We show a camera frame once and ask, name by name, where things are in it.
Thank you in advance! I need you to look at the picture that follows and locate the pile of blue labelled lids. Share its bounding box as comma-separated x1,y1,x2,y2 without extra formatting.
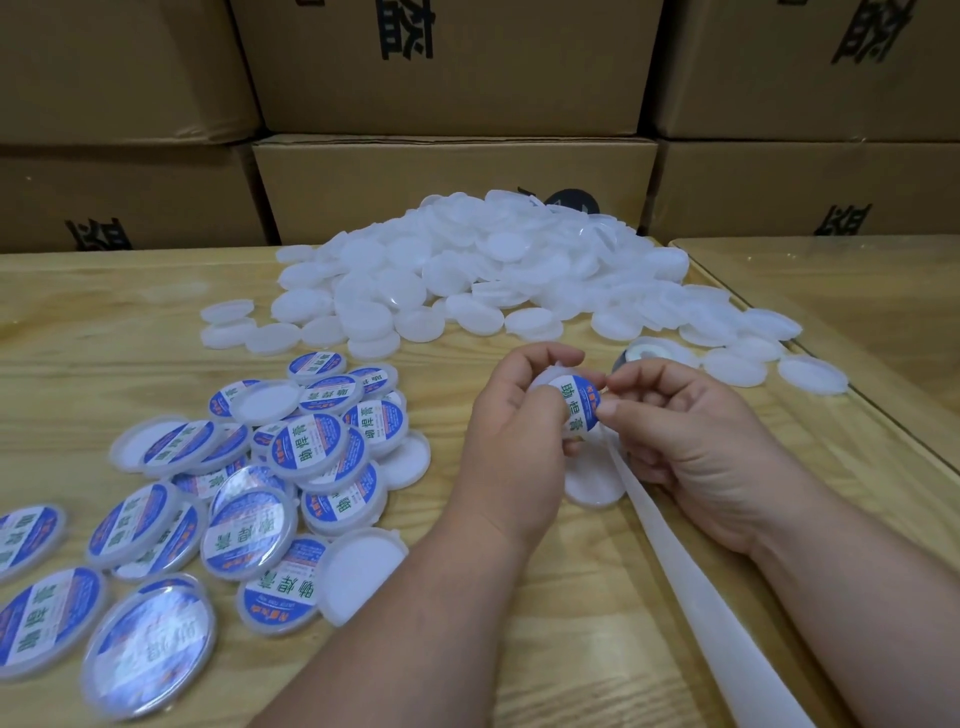
0,350,435,726

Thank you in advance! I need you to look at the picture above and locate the person's left hand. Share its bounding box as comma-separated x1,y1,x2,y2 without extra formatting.
448,342,606,554

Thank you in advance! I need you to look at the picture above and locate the brown cardboard box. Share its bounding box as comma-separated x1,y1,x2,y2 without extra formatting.
651,0,960,145
0,141,270,255
252,134,660,246
0,0,262,146
646,138,960,243
227,0,666,138

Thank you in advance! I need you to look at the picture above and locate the roll of label tape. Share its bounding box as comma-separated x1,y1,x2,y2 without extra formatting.
611,336,702,374

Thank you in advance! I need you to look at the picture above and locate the round blue sticker label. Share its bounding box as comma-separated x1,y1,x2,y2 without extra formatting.
547,374,603,435

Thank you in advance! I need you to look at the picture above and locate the person's right hand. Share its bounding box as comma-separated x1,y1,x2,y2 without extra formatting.
597,357,817,558

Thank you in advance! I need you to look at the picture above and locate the white label backing strip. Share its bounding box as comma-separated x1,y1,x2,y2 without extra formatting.
603,431,819,728

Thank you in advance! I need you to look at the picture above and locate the white plastic lid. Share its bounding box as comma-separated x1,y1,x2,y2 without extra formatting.
562,438,630,512
527,363,603,438

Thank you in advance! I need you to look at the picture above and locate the person's right forearm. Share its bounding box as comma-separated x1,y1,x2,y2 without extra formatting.
748,504,960,728

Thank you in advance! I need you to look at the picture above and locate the black tape roll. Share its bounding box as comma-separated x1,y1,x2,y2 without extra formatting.
541,187,601,216

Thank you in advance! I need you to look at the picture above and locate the person's left forearm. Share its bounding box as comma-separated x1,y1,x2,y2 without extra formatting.
243,513,558,728

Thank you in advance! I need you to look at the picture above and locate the pile of plain white lids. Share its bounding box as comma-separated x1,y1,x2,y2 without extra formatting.
198,189,851,396

